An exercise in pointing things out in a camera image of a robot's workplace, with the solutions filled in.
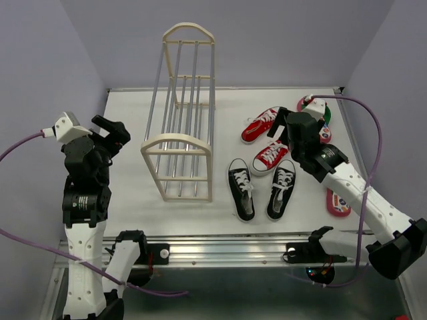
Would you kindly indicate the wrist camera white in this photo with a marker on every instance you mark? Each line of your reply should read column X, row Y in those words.
column 316, row 107
column 66, row 129

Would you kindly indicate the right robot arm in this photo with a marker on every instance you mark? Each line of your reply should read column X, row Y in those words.
column 397, row 240

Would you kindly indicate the aluminium mounting rail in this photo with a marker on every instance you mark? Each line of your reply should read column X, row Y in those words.
column 239, row 251

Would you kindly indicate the pink green sandal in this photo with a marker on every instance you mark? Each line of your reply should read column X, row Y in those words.
column 336, row 206
column 325, row 133

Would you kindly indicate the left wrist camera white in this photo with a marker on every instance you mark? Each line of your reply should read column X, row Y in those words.
column 66, row 129

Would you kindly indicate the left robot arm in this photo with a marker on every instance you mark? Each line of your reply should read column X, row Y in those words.
column 86, row 197

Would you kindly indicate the red sneaker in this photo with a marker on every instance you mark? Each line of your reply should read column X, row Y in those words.
column 256, row 126
column 268, row 158

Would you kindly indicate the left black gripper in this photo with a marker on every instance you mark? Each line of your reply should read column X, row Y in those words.
column 117, row 137

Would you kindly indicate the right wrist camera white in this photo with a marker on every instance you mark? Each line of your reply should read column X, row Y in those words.
column 316, row 107

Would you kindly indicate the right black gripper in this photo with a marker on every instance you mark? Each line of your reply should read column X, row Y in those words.
column 279, row 119

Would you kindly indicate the black sneaker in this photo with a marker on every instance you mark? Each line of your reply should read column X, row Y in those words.
column 283, row 184
column 239, row 181

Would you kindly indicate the cream metal shoe shelf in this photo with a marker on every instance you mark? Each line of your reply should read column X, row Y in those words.
column 178, row 144

